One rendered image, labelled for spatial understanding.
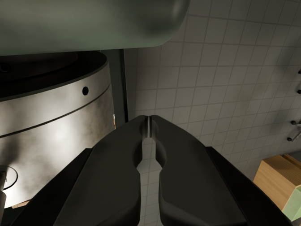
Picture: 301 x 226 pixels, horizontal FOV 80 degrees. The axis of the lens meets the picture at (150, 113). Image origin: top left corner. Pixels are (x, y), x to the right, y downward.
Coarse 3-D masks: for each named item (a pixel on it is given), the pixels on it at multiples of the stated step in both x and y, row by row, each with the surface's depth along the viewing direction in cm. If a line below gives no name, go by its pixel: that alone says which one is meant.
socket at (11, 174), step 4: (0, 168) 18; (4, 168) 18; (8, 168) 18; (12, 168) 18; (8, 172) 18; (12, 172) 19; (16, 172) 19; (8, 176) 19; (12, 176) 19; (16, 176) 19; (8, 180) 19; (12, 180) 19; (4, 184) 19; (8, 184) 19
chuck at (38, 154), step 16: (112, 96) 33; (80, 112) 22; (96, 112) 25; (112, 112) 31; (32, 128) 18; (48, 128) 19; (64, 128) 21; (80, 128) 22; (96, 128) 25; (112, 128) 31; (0, 144) 17; (16, 144) 18; (32, 144) 19; (48, 144) 20; (64, 144) 21; (80, 144) 23; (0, 160) 17; (16, 160) 18; (32, 160) 19; (48, 160) 20; (64, 160) 22; (32, 176) 20; (48, 176) 21; (16, 192) 20; (32, 192) 21
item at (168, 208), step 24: (168, 144) 9; (192, 144) 9; (168, 168) 8; (192, 168) 8; (168, 192) 7; (192, 192) 7; (216, 192) 7; (168, 216) 7; (192, 216) 6; (216, 216) 6; (240, 216) 6
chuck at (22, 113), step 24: (72, 72) 23; (96, 72) 23; (0, 96) 16; (24, 96) 17; (48, 96) 18; (72, 96) 20; (96, 96) 24; (0, 120) 16; (24, 120) 17; (48, 120) 19
